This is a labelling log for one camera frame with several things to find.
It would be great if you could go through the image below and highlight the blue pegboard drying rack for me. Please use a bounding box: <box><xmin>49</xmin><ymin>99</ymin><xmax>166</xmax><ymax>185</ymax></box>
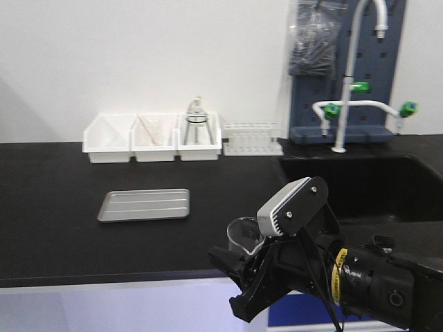
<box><xmin>289</xmin><ymin>1</ymin><xmax>406</xmax><ymax>145</ymax></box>

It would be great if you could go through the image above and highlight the white test tube rack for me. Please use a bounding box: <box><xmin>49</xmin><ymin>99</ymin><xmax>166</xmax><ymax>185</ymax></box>
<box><xmin>223</xmin><ymin>122</ymin><xmax>284</xmax><ymax>156</ymax></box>

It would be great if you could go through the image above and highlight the white bin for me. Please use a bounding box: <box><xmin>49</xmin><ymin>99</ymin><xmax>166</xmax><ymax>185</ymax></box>
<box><xmin>82</xmin><ymin>114</ymin><xmax>136</xmax><ymax>163</ymax></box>
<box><xmin>176</xmin><ymin>113</ymin><xmax>222</xmax><ymax>161</ymax></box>
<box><xmin>130</xmin><ymin>113</ymin><xmax>178</xmax><ymax>163</ymax></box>

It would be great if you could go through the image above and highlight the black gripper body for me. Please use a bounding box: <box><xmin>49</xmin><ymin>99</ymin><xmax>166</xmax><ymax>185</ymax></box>
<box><xmin>258</xmin><ymin>204</ymin><xmax>341</xmax><ymax>308</ymax></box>

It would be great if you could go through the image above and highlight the silver metal tray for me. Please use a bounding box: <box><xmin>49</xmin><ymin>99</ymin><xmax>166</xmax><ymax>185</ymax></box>
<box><xmin>98</xmin><ymin>189</ymin><xmax>190</xmax><ymax>223</ymax></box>

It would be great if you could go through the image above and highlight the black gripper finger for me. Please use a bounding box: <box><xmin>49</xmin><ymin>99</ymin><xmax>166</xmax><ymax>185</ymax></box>
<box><xmin>229</xmin><ymin>242</ymin><xmax>294</xmax><ymax>322</ymax></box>
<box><xmin>208</xmin><ymin>246</ymin><xmax>251</xmax><ymax>287</ymax></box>

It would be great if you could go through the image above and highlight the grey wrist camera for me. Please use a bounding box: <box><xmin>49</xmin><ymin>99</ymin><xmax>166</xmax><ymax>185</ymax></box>
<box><xmin>256</xmin><ymin>176</ymin><xmax>329</xmax><ymax>237</ymax></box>

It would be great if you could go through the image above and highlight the black lab sink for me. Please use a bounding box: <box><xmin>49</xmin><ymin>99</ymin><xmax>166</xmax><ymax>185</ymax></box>
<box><xmin>280</xmin><ymin>155</ymin><xmax>442</xmax><ymax>225</ymax></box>

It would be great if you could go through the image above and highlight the white bin right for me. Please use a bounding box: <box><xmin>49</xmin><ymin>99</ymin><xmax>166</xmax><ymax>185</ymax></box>
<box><xmin>176</xmin><ymin>113</ymin><xmax>222</xmax><ymax>161</ymax></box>

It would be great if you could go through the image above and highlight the white lab faucet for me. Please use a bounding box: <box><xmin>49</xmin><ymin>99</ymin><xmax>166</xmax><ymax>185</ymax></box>
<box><xmin>311</xmin><ymin>1</ymin><xmax>418</xmax><ymax>154</ymax></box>

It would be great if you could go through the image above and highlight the white bin middle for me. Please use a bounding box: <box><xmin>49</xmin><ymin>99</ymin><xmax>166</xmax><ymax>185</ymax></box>
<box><xmin>130</xmin><ymin>113</ymin><xmax>178</xmax><ymax>163</ymax></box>

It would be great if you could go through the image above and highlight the glass flask on tripod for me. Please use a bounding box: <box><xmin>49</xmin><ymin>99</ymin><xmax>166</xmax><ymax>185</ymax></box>
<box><xmin>183</xmin><ymin>96</ymin><xmax>214</xmax><ymax>145</ymax></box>

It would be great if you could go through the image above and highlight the white bin left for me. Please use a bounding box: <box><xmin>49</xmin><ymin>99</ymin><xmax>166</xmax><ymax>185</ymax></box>
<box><xmin>82</xmin><ymin>114</ymin><xmax>136</xmax><ymax>163</ymax></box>

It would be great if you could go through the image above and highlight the bag of grey pegs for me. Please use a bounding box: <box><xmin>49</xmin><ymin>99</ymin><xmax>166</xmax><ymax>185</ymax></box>
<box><xmin>288</xmin><ymin>1</ymin><xmax>347</xmax><ymax>77</ymax></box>

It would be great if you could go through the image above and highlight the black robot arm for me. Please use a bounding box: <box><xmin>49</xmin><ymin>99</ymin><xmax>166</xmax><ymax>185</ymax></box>
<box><xmin>208</xmin><ymin>204</ymin><xmax>442</xmax><ymax>331</ymax></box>

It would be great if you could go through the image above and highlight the clear glass beaker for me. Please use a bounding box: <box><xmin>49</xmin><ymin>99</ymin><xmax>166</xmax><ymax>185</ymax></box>
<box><xmin>226</xmin><ymin>216</ymin><xmax>265</xmax><ymax>257</ymax></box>

